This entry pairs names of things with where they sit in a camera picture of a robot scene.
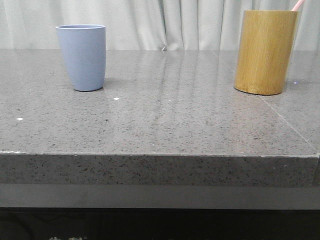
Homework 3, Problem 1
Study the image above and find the pink chopstick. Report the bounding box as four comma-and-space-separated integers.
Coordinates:
291, 0, 305, 12

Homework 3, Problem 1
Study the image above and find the blue plastic cup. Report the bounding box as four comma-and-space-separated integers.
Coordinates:
55, 24, 106, 92

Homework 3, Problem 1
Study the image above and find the bamboo wooden cup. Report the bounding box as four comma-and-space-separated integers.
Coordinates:
234, 10, 298, 96

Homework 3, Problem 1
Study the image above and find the white curtain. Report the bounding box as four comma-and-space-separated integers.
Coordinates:
0, 0, 320, 52

